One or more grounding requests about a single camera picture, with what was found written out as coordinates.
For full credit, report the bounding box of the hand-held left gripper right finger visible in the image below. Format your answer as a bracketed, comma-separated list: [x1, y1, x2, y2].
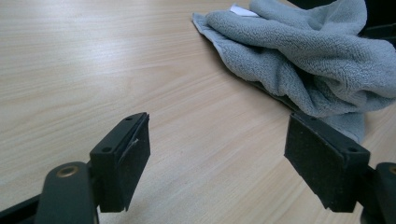
[283, 111, 372, 214]

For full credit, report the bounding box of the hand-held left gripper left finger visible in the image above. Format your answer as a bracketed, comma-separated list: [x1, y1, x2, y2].
[89, 111, 151, 214]

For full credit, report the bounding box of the grey-blue terry towel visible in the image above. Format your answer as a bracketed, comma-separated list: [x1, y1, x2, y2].
[191, 0, 396, 145]

